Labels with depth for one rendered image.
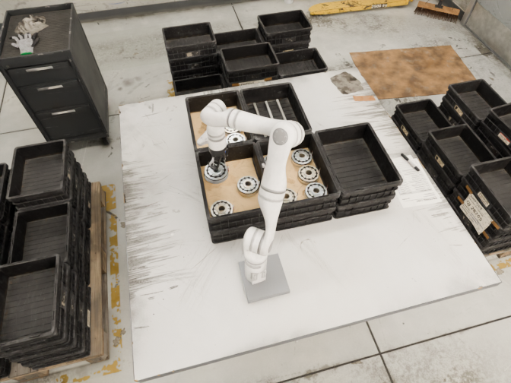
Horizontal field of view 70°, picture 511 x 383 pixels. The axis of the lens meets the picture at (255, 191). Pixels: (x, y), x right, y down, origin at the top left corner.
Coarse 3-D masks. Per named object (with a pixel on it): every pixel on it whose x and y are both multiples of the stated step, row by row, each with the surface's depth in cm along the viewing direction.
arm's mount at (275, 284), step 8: (272, 256) 166; (240, 264) 164; (272, 264) 164; (280, 264) 164; (240, 272) 164; (272, 272) 162; (280, 272) 162; (248, 280) 159; (264, 280) 159; (272, 280) 159; (280, 280) 159; (248, 288) 157; (256, 288) 157; (264, 288) 157; (272, 288) 157; (280, 288) 157; (288, 288) 157; (248, 296) 155; (256, 296) 155; (264, 296) 155; (272, 296) 157
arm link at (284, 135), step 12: (276, 132) 118; (288, 132) 116; (300, 132) 121; (276, 144) 119; (288, 144) 118; (276, 156) 120; (276, 168) 122; (264, 180) 126; (276, 180) 124; (276, 192) 125
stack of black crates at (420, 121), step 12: (396, 108) 278; (408, 108) 284; (420, 108) 287; (432, 108) 281; (396, 120) 283; (408, 120) 283; (420, 120) 283; (432, 120) 283; (444, 120) 270; (408, 132) 269; (420, 132) 276; (420, 144) 261
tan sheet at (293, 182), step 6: (264, 156) 187; (288, 156) 187; (288, 162) 185; (312, 162) 185; (288, 168) 183; (294, 168) 183; (288, 174) 180; (294, 174) 181; (288, 180) 178; (294, 180) 178; (318, 180) 178; (288, 186) 176; (294, 186) 176; (300, 186) 176; (300, 192) 174; (300, 198) 172
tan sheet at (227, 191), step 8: (240, 160) 186; (248, 160) 186; (232, 168) 183; (240, 168) 183; (248, 168) 183; (232, 176) 180; (240, 176) 180; (256, 176) 180; (208, 184) 177; (216, 184) 177; (224, 184) 177; (232, 184) 177; (208, 192) 174; (216, 192) 174; (224, 192) 174; (232, 192) 174; (208, 200) 171; (216, 200) 171; (232, 200) 171; (240, 200) 171; (248, 200) 171; (256, 200) 171; (208, 208) 169; (240, 208) 169; (248, 208) 169
